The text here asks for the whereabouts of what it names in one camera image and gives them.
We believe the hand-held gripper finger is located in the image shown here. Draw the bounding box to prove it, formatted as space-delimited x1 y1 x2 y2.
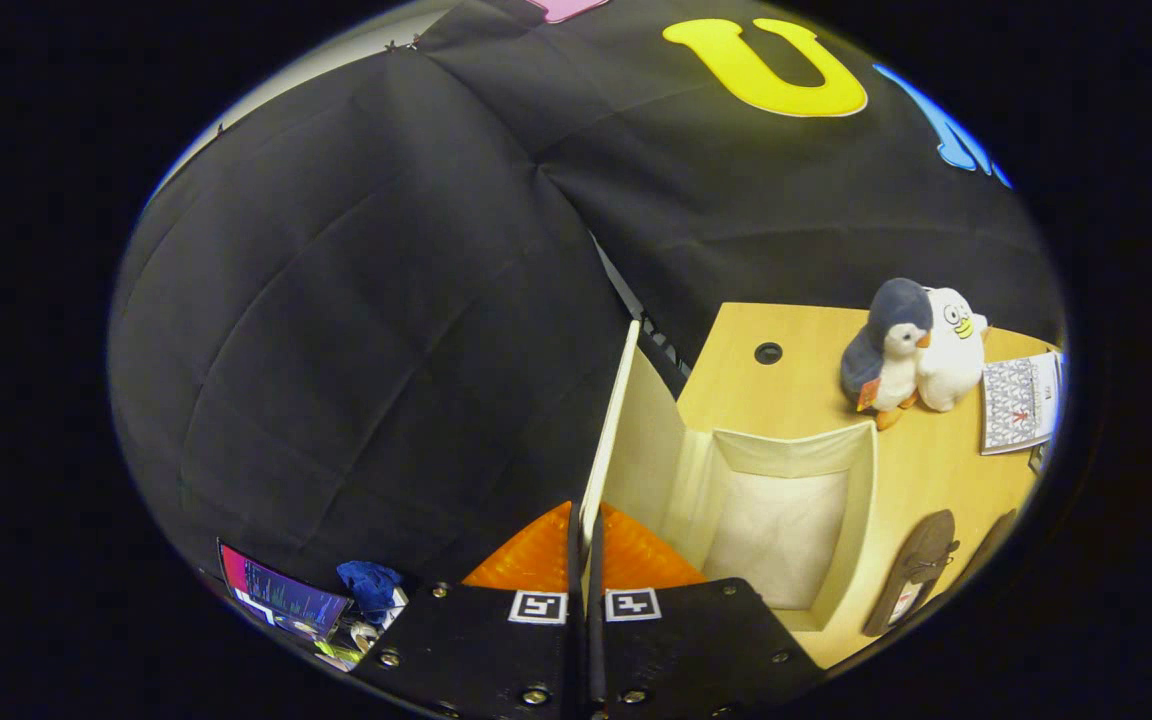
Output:
586 500 827 720
349 500 587 720

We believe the beige fabric storage box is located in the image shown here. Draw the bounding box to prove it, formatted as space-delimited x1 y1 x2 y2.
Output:
579 320 879 633

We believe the brown fuzzy slipper shoe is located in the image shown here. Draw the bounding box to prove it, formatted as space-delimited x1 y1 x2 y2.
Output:
956 508 1019 591
863 510 961 638

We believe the white side desk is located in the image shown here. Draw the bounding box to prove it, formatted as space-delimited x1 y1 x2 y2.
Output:
316 585 412 673

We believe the blue cloth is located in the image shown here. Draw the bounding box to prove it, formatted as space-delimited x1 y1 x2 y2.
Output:
338 560 404 623

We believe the computer monitor screen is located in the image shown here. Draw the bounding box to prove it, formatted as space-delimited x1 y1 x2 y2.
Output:
219 542 353 641

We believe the grey penguin plush toy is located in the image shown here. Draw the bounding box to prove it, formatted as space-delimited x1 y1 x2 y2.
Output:
841 278 935 431

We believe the white duck plush toy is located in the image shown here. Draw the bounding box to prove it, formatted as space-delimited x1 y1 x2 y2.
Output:
916 287 990 413

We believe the grey patterned cover book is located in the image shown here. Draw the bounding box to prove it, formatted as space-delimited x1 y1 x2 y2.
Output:
981 352 1062 456

